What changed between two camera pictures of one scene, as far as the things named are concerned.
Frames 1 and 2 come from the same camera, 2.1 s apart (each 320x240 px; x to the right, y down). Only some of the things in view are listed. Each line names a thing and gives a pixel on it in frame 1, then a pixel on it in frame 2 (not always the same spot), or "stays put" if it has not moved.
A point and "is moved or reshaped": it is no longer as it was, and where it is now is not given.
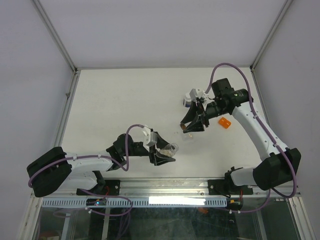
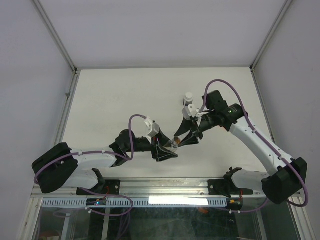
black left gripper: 157,158 -> 158,152
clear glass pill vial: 169,150 is moved or reshaped
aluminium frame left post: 75,70 stays put
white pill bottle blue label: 187,100 stays put
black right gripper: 191,113 -> 191,138
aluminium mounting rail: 165,188 stays put
